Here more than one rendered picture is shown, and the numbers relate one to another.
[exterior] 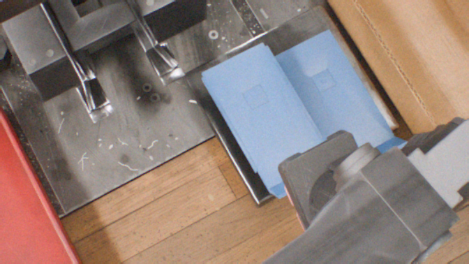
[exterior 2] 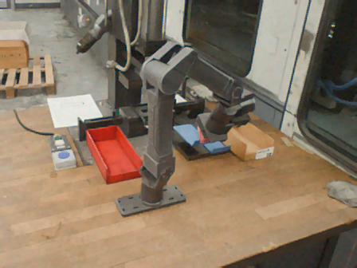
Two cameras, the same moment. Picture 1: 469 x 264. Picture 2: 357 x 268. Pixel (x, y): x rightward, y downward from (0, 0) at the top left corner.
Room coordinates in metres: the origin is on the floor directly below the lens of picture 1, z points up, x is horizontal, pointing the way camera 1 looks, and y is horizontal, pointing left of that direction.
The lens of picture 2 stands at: (-0.78, 0.00, 1.56)
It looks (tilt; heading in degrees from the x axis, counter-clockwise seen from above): 23 degrees down; 11
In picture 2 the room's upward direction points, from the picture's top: 2 degrees clockwise
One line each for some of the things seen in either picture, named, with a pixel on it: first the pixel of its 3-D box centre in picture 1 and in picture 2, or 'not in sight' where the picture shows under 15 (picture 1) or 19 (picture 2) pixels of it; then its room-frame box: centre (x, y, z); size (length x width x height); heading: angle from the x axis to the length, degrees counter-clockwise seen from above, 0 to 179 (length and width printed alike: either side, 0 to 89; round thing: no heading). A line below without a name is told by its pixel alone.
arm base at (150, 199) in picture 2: not in sight; (151, 190); (-0.02, 0.07, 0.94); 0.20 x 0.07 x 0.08; 122
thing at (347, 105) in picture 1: (338, 100); (210, 139); (0.31, -0.10, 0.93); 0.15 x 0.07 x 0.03; 31
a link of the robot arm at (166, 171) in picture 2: not in sight; (154, 169); (-0.02, 0.06, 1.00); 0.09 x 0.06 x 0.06; 42
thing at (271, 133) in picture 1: (270, 117); (192, 132); (0.28, -0.03, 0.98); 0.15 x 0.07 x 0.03; 32
